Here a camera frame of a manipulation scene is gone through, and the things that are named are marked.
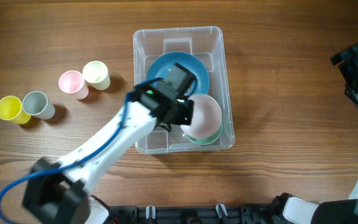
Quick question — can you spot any dark blue plate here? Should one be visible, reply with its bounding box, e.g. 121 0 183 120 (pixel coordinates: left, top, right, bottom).
146 52 210 96

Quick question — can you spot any pink plastic bowl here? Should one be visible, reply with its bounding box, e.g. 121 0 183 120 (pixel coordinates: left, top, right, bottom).
180 94 222 139

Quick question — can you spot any mint green bowl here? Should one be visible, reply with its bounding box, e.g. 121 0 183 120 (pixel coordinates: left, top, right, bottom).
185 125 223 145

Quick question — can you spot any cream plastic cup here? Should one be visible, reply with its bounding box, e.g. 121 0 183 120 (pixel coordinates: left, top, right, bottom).
82 61 111 90

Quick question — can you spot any grey plastic cup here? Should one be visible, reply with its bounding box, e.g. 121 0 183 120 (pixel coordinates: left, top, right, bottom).
22 91 55 120

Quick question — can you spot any yellow plastic cup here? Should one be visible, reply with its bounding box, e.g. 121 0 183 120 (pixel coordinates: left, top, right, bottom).
0 96 31 124

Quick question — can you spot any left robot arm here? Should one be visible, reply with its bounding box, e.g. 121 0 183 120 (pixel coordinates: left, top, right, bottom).
22 63 197 223

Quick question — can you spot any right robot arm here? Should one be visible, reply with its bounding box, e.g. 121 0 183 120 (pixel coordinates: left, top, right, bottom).
271 43 358 224

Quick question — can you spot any clear plastic storage container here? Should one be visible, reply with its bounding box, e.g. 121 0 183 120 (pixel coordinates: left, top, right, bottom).
133 26 235 154

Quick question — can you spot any pink plastic cup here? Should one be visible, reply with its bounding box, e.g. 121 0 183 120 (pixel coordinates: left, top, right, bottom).
58 70 89 100

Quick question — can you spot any left blue cable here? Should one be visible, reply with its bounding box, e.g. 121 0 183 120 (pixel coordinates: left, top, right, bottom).
0 77 164 224

